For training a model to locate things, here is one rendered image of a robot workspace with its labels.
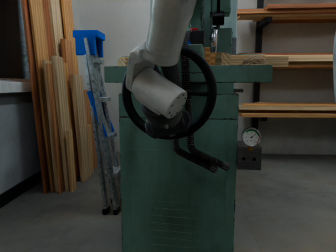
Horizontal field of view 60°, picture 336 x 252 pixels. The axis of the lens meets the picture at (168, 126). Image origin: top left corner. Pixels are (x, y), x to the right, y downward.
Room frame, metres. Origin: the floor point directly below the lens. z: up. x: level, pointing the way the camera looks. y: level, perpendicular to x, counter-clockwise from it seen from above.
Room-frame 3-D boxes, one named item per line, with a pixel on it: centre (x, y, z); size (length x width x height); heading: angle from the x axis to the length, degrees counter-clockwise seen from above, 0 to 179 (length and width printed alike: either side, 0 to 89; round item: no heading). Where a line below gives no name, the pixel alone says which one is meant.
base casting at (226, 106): (1.34, -0.08, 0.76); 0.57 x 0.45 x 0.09; 170
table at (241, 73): (1.11, -0.07, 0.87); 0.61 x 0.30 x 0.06; 80
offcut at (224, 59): (1.06, -0.20, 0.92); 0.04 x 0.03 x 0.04; 122
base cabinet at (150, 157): (1.34, -0.08, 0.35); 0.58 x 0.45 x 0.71; 170
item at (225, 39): (1.37, -0.25, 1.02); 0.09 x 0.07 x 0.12; 80
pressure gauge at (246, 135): (0.96, -0.28, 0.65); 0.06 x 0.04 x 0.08; 80
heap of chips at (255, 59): (1.08, -0.31, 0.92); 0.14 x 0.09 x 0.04; 170
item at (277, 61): (1.20, -0.16, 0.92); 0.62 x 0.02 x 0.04; 80
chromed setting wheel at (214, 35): (1.32, -0.20, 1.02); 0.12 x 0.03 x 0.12; 170
